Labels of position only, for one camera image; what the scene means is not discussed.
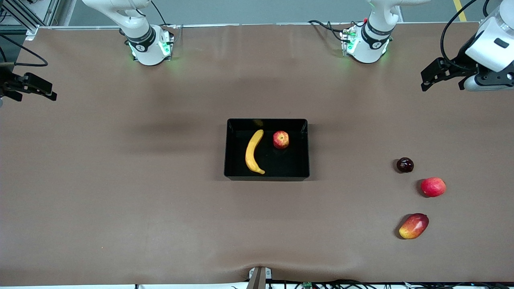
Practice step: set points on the aluminium frame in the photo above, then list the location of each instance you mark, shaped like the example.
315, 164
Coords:
48, 12

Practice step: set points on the dark red plum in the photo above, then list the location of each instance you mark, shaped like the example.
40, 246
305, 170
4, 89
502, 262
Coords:
405, 165

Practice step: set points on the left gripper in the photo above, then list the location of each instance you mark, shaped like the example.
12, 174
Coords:
462, 62

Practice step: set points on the red yellow mango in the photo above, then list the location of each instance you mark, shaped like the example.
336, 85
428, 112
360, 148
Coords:
414, 226

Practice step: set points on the black plastic box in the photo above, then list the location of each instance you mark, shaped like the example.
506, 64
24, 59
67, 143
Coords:
281, 164

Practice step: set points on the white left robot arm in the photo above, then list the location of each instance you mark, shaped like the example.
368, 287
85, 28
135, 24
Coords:
371, 44

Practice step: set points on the small red yellow apple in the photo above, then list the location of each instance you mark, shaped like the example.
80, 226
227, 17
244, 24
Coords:
281, 139

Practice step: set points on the red peach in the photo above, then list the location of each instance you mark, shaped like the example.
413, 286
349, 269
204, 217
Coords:
433, 187

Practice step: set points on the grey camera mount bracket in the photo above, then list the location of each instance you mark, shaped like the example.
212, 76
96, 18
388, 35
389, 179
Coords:
259, 279

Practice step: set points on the yellow banana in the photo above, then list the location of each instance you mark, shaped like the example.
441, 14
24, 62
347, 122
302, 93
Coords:
252, 152

